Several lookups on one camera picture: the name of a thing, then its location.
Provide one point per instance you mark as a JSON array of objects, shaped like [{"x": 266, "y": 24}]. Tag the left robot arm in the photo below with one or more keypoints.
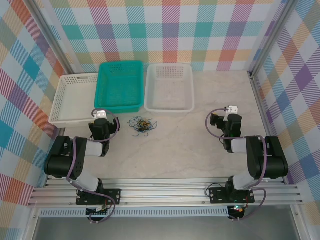
[{"x": 57, "y": 160}]

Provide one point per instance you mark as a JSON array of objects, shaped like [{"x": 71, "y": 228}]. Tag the teal plastic basket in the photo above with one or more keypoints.
[{"x": 117, "y": 87}]

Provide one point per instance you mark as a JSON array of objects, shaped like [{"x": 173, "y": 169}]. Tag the aluminium mounting rail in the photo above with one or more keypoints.
[{"x": 162, "y": 192}]

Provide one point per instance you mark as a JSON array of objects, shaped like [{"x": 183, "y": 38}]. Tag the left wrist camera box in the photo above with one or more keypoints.
[{"x": 101, "y": 114}]

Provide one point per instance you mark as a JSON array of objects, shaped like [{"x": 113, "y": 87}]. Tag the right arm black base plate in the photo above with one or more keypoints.
[{"x": 217, "y": 196}]

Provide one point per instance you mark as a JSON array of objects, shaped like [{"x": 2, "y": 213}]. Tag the aluminium frame post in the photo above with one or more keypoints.
[
  {"x": 272, "y": 37},
  {"x": 52, "y": 37}
]

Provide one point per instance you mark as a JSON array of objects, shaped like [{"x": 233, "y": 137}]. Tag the left aluminium frame post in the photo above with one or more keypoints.
[{"x": 52, "y": 37}]

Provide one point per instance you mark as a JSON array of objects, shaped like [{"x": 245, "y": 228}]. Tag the cream round-hole basket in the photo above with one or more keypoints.
[{"x": 72, "y": 100}]

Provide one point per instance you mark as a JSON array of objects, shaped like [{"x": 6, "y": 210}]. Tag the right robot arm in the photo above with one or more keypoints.
[{"x": 275, "y": 160}]

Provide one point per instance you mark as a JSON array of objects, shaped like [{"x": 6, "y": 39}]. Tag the grey metal panel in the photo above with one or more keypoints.
[{"x": 162, "y": 228}]

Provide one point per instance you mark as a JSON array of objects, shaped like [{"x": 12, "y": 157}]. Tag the right aluminium table rail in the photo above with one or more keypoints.
[{"x": 260, "y": 100}]

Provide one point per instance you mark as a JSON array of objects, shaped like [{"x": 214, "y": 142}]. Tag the right aluminium frame post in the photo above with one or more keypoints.
[{"x": 272, "y": 37}]

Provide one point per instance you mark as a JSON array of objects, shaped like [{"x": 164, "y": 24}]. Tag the white slotted plastic basket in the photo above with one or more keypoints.
[{"x": 170, "y": 87}]

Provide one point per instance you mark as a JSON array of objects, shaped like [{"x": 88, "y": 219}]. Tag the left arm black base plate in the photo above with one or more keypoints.
[{"x": 113, "y": 196}]

